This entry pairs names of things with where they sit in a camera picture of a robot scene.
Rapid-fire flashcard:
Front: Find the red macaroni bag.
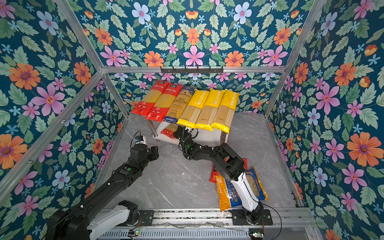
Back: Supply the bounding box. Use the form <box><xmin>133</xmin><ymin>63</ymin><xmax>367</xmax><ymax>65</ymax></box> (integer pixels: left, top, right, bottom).
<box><xmin>161</xmin><ymin>124</ymin><xmax>178</xmax><ymax>139</ymax></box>

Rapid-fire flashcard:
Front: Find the yellow Pastatime spaghetti bag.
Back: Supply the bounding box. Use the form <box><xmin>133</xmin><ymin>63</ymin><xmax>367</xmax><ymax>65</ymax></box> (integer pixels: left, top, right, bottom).
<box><xmin>177</xmin><ymin>90</ymin><xmax>210</xmax><ymax>129</ymax></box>

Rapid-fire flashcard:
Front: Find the amber blue spaghetti bag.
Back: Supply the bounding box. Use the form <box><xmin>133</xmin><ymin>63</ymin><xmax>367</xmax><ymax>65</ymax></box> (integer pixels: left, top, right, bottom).
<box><xmin>163</xmin><ymin>86</ymin><xmax>196</xmax><ymax>124</ymax></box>

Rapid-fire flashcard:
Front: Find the red spaghetti bag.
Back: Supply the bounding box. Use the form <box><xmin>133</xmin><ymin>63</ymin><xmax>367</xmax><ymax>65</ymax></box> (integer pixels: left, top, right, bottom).
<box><xmin>131</xmin><ymin>81</ymin><xmax>170</xmax><ymax>116</ymax></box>
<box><xmin>146</xmin><ymin>84</ymin><xmax>183</xmax><ymax>122</ymax></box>

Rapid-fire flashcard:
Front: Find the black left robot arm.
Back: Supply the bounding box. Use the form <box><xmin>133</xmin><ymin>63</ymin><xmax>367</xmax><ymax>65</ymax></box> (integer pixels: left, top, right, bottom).
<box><xmin>43</xmin><ymin>144</ymin><xmax>159</xmax><ymax>240</ymax></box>

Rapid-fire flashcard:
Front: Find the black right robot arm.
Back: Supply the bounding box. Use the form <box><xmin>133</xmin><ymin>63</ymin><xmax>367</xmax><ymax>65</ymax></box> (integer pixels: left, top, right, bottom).
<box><xmin>174</xmin><ymin>126</ymin><xmax>264</xmax><ymax>225</ymax></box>

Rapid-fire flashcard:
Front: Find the white two-tier shelf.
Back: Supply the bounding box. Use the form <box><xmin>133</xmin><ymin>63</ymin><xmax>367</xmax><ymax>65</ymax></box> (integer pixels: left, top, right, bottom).
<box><xmin>144</xmin><ymin>118</ymin><xmax>228</xmax><ymax>147</ymax></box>

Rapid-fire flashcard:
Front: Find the small red pasta bag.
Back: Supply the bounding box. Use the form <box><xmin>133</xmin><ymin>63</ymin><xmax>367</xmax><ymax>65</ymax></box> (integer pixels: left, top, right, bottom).
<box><xmin>209</xmin><ymin>159</ymin><xmax>248</xmax><ymax>183</ymax></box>

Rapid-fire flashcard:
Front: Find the blue orange pasta bag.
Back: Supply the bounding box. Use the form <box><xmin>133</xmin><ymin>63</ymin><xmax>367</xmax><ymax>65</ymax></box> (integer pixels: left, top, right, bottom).
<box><xmin>215</xmin><ymin>167</ymin><xmax>269</xmax><ymax>212</ymax></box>

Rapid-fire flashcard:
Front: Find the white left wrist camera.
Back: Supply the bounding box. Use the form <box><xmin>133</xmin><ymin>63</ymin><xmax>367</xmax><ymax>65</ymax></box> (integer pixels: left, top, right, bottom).
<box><xmin>134</xmin><ymin>135</ymin><xmax>147</xmax><ymax>145</ymax></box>

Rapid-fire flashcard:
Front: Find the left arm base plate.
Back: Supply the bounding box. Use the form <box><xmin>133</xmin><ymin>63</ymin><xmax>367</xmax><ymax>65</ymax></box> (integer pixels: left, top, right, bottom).
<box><xmin>127</xmin><ymin>210</ymin><xmax>155</xmax><ymax>227</ymax></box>

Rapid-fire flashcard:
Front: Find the black hook rail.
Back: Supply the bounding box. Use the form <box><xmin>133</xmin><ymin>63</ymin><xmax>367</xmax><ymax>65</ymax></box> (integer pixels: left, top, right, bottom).
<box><xmin>160</xmin><ymin>67</ymin><xmax>224</xmax><ymax>74</ymax></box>

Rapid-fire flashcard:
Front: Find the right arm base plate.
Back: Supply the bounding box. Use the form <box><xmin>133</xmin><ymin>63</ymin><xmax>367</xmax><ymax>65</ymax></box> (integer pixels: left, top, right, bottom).
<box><xmin>230</xmin><ymin>209</ymin><xmax>273</xmax><ymax>226</ymax></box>

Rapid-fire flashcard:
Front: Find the aluminium front rail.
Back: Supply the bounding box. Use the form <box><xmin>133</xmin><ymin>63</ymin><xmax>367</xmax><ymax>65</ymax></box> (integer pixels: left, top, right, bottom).
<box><xmin>70</xmin><ymin>207</ymin><xmax>317</xmax><ymax>229</ymax></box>

